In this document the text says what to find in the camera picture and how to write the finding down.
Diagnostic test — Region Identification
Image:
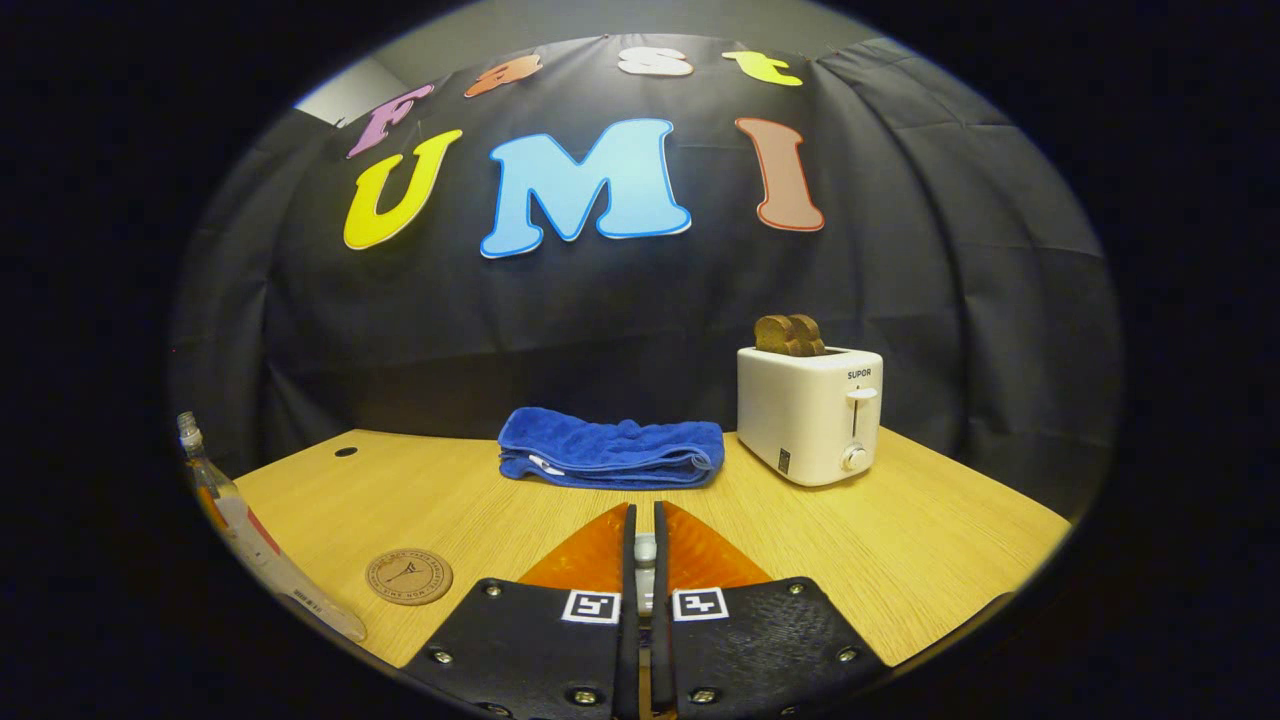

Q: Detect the round brown coaster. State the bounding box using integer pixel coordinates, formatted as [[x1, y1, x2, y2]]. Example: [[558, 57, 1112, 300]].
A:
[[364, 548, 454, 607]]

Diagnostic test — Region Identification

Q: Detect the black backdrop cloth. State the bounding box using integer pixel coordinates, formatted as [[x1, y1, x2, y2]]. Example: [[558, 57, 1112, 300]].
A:
[[168, 33, 1123, 521]]

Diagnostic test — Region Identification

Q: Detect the clear plastic water bottle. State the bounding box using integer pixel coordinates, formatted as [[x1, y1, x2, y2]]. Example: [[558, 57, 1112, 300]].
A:
[[177, 412, 368, 643]]

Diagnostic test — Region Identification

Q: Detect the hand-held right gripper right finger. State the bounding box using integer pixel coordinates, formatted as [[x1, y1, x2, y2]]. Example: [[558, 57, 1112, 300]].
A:
[[652, 500, 891, 720]]

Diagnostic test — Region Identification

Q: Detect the white toaster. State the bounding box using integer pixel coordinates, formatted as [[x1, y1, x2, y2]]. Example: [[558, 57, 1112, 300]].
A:
[[737, 345, 885, 488]]

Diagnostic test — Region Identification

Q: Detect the folded blue towel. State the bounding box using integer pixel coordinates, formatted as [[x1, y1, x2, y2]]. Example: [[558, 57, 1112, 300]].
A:
[[497, 406, 726, 490]]

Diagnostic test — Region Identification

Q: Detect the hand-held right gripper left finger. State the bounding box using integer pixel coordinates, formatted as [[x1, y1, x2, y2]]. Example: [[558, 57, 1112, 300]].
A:
[[400, 502, 641, 720]]

